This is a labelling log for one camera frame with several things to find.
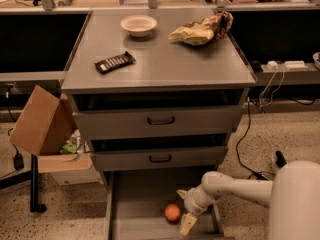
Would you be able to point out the orange fruit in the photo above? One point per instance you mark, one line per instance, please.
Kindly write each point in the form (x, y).
(172, 212)

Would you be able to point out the grey top drawer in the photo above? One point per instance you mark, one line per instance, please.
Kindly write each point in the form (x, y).
(145, 123)

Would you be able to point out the grey drawer cabinet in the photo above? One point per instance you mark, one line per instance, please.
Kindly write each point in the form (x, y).
(166, 74)

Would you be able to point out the black plug adapter left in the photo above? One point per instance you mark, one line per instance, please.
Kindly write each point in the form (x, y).
(18, 161)

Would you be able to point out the white bowl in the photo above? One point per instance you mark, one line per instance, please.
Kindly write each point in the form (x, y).
(138, 25)

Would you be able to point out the crumpled chip bag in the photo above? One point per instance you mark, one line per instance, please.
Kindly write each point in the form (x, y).
(210, 29)

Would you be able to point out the brown cardboard box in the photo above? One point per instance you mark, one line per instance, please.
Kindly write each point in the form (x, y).
(43, 127)

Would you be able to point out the green snack packet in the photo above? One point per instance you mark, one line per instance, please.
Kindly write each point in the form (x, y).
(68, 148)

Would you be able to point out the grey bottom drawer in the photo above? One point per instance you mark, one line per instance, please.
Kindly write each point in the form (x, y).
(137, 200)

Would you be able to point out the white power strip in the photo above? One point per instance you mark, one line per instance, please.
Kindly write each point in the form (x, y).
(287, 66)

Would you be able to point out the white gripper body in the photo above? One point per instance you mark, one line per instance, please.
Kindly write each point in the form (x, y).
(191, 201)

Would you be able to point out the black snack bar wrapper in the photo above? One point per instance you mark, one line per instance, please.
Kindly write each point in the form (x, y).
(114, 63)

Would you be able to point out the black table leg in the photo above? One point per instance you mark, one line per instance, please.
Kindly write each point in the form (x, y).
(33, 176)
(280, 160)

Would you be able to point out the black table leg left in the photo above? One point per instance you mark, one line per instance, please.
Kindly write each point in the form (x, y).
(33, 176)

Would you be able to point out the grey middle drawer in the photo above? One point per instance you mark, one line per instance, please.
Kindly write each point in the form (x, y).
(158, 158)

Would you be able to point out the grey drawer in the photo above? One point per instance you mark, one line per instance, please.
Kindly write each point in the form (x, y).
(158, 158)
(145, 123)
(137, 200)

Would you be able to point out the black table leg right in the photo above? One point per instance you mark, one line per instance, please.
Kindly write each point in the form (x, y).
(280, 160)

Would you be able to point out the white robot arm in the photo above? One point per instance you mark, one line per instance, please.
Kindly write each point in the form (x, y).
(292, 197)

